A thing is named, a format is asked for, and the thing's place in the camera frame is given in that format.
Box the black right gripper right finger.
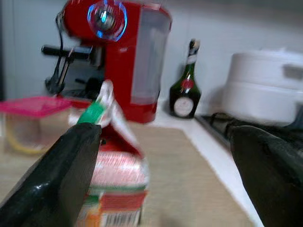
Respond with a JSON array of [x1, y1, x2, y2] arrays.
[[228, 124, 303, 227]]

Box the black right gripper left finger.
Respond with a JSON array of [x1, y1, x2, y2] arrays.
[[0, 122, 103, 227]]

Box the red green white carton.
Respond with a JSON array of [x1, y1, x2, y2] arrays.
[[68, 79, 152, 227]]

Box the clear container pink lid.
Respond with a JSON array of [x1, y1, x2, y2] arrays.
[[0, 95, 73, 155]]

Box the steel gas stove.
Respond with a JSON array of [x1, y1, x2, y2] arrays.
[[195, 112, 303, 153]]

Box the white cooking pot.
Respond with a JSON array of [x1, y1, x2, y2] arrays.
[[222, 48, 303, 124]]

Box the dark green liqueur bottle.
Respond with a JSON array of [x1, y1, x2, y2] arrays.
[[169, 38, 202, 119]]

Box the red coffee machine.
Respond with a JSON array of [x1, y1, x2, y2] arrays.
[[41, 0, 173, 124]]

